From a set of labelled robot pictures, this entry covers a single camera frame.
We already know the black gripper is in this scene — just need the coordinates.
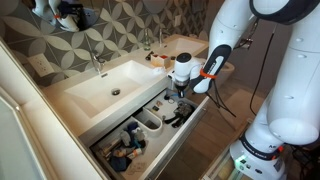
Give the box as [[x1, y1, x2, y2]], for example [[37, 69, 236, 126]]
[[172, 78, 190, 99]]

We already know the small tan counter box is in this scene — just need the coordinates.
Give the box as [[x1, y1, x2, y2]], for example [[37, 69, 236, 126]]
[[149, 53, 173, 69]]

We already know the white arched drawer divider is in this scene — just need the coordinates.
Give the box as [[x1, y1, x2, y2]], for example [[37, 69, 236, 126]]
[[134, 107, 165, 137]]

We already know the white vanity drawer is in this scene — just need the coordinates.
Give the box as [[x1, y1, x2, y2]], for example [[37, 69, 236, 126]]
[[88, 87, 212, 180]]

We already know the camouflage hair scrunchie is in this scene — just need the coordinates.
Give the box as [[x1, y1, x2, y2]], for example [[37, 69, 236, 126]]
[[176, 101, 194, 116]]

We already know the crumpled white tissue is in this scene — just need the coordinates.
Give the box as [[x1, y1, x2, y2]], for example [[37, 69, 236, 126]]
[[151, 66, 168, 76]]

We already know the white bath mat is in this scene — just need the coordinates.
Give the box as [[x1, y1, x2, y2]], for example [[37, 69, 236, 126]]
[[218, 88, 268, 132]]

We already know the slim chrome faucet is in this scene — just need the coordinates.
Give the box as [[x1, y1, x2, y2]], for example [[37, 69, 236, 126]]
[[157, 27, 171, 48]]

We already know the grey white spray bottle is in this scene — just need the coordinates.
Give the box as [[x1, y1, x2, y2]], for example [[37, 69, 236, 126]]
[[119, 129, 132, 147]]

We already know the white bottle orange label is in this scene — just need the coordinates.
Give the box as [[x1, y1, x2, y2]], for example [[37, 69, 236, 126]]
[[126, 147, 144, 160]]

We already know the large white rectangular sink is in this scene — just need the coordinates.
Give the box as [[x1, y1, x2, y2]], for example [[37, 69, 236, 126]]
[[63, 59, 168, 120]]

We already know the chrome toilet paper holder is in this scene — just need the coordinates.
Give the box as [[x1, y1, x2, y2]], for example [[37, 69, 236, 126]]
[[237, 37, 255, 51]]

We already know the clear plastic packet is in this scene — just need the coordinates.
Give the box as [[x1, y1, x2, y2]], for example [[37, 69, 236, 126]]
[[127, 161, 148, 175]]

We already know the chrome sink faucet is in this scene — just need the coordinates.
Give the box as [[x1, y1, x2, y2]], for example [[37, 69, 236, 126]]
[[88, 49, 107, 75]]

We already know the dark navy cloth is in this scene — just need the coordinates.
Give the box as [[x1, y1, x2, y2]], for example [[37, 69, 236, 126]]
[[109, 155, 133, 173]]

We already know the orange arm strap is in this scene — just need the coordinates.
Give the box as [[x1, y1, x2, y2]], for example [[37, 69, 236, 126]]
[[198, 67, 218, 81]]

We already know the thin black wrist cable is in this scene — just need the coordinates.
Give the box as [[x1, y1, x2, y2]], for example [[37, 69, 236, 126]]
[[205, 79, 238, 119]]

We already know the white wall switch plate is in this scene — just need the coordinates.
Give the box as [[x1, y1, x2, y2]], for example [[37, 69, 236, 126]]
[[173, 13, 183, 27]]

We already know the long black hanging cable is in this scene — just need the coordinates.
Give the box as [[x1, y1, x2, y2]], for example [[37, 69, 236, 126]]
[[249, 19, 278, 117]]

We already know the round wall mirror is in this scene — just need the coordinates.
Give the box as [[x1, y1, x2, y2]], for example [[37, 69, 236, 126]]
[[20, 0, 103, 33]]

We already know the black floor cable bundle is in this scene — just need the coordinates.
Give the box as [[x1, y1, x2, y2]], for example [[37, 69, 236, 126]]
[[285, 142, 320, 180]]

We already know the white wall outlet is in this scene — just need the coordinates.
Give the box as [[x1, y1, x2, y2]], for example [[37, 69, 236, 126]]
[[27, 53, 55, 78]]

